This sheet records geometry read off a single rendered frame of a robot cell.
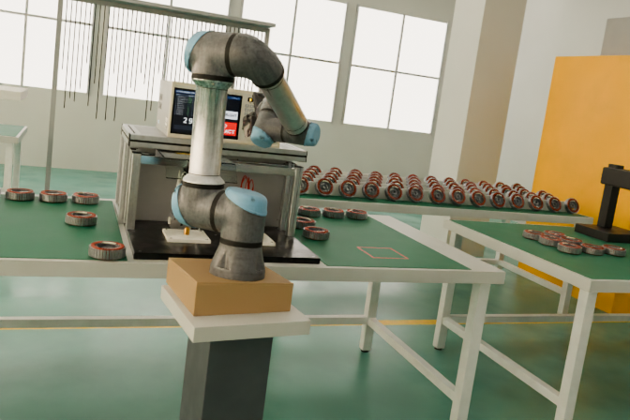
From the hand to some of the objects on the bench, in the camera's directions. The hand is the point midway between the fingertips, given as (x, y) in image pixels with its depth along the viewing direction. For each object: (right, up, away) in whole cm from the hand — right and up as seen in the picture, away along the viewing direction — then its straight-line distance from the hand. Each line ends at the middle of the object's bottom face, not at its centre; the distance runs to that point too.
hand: (249, 127), depth 234 cm
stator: (-42, -44, -36) cm, 70 cm away
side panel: (-56, -34, +22) cm, 69 cm away
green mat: (-79, -35, -5) cm, 87 cm away
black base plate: (-12, -43, -1) cm, 45 cm away
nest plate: (-22, -40, -7) cm, 47 cm away
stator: (+24, -44, +29) cm, 58 cm away
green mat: (+40, -44, +42) cm, 73 cm away
